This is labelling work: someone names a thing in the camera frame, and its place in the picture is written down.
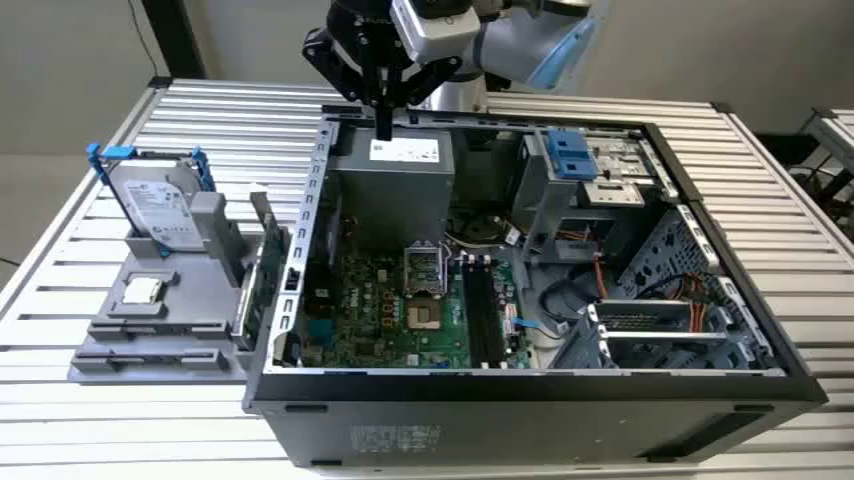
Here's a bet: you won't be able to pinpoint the red orange yellow wire bundle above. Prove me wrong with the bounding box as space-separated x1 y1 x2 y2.
676 273 715 335

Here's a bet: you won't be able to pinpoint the white yellow supply wire bundle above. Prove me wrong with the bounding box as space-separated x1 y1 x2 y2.
442 209 525 251

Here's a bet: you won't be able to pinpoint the black case fan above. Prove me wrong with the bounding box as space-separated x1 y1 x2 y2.
312 199 346 306

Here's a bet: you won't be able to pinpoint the grey parts rack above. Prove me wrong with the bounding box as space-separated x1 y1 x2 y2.
69 191 296 387

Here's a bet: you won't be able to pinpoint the orange power wires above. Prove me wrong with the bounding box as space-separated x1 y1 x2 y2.
590 252 609 304

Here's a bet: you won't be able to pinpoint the wire locking lever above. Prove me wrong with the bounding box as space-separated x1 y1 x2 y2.
436 242 453 298

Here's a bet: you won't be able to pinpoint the CPU socket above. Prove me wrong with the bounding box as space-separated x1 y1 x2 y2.
402 297 446 332

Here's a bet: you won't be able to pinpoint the black open PC case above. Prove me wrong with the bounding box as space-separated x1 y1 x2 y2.
238 102 828 469

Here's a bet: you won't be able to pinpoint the metal socket cover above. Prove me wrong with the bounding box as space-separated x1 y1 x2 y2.
402 238 448 298

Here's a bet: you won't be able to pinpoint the RAM stick with black chips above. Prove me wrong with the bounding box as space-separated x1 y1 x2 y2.
90 322 225 336
74 351 220 365

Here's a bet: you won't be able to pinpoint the black upright post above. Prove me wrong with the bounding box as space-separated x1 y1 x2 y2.
146 0 206 81

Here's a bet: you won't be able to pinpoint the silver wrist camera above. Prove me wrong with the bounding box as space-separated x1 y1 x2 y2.
388 0 482 65

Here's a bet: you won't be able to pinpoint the black cable with blue tab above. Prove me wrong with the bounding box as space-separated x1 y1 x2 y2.
510 277 592 347

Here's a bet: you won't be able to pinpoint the blue plastic drive latch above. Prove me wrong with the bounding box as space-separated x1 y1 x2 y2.
541 127 600 181

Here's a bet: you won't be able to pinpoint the silver CPU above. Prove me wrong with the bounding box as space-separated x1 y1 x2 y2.
121 276 166 305

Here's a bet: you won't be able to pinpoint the green graphics card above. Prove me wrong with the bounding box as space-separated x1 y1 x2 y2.
229 188 296 352

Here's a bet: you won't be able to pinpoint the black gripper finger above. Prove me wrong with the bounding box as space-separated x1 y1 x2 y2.
384 55 462 142
300 27 386 142

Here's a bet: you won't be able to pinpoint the silver drive bay cage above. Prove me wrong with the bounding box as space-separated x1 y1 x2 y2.
517 127 661 264

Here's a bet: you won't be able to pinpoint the hard disk in blue carrier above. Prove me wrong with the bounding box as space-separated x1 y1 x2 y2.
83 142 216 256

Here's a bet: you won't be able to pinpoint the grey power supply unit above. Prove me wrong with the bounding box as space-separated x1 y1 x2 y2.
324 125 460 254

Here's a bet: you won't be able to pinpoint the green motherboard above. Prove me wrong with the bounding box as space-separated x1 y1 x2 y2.
292 248 534 372

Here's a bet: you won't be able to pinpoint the metal slat side table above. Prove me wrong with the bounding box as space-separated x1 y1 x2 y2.
789 105 854 226

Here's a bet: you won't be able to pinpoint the RAM slot with white clips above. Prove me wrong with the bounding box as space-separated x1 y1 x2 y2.
485 253 508 369
468 253 489 369

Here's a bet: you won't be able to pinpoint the metal disk bay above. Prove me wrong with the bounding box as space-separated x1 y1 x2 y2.
550 297 765 372

